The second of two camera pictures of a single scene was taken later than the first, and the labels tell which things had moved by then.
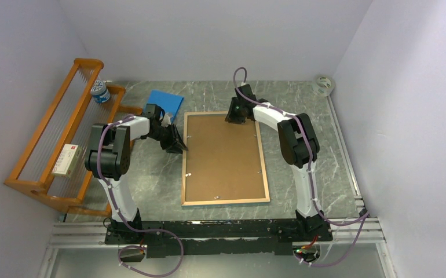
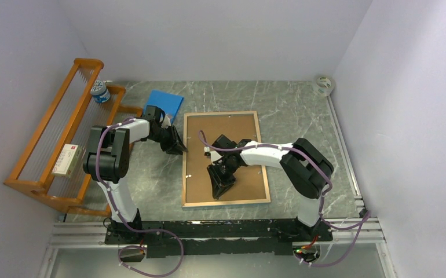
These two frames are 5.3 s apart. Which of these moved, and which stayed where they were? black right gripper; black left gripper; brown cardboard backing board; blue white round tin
Moved: black right gripper
Stayed: blue white round tin; black left gripper; brown cardboard backing board
